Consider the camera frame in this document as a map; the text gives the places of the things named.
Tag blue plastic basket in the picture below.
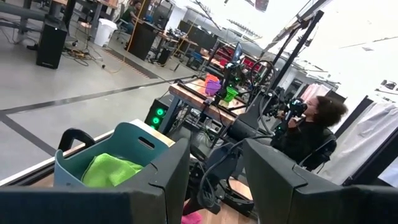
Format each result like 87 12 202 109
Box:
53 120 175 188

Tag black desk cabinet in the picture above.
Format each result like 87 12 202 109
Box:
126 21 162 62

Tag green microfiber towel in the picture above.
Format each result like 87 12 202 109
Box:
81 152 144 188

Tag yellow hanging cord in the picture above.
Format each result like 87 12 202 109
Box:
105 0 147 74

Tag black frame post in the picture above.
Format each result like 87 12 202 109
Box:
343 127 398 187

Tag black computer tower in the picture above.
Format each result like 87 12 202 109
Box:
35 17 68 70

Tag black computer with green lights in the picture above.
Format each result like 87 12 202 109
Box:
144 95 175 131

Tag green plastic cup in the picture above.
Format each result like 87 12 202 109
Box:
223 86 239 103

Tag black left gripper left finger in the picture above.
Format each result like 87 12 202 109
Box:
0 138 191 224

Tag wooden work table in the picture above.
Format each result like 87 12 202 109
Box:
167 77 249 125

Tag white curtain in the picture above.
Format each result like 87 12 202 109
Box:
317 101 398 187

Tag white trash bin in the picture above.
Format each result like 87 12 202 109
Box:
93 17 118 47

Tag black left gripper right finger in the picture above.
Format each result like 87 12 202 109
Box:
243 138 398 224

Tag person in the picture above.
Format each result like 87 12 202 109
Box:
270 95 349 172
120 0 142 35

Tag pink microfiber towel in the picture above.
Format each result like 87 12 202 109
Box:
181 211 203 224

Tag black arched handle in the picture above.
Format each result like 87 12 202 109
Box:
58 128 96 153

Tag purple plastic cup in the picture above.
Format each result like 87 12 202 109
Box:
205 79 222 96

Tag black office chair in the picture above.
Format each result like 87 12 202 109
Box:
298 133 338 172

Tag tangled floor cables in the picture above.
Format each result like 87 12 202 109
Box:
62 46 103 68

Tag orange plastic cup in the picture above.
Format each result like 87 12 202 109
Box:
205 73 220 85

